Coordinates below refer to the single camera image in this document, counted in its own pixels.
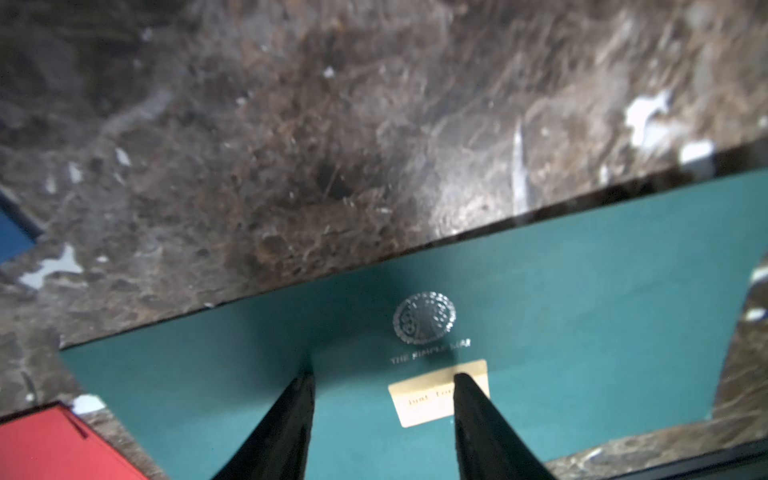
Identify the black aluminium front rail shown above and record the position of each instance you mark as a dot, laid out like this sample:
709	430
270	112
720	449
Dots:
746	461

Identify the blue envelope left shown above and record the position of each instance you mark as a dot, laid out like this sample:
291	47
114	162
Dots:
18	233

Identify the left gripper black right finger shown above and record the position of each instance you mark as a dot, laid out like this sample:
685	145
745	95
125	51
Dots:
487	447

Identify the green envelope with cream label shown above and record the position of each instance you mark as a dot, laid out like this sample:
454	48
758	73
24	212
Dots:
593	327

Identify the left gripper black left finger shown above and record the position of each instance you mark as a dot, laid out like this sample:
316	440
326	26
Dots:
278	447

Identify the red envelope two gold seals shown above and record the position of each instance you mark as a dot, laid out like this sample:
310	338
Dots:
54	443

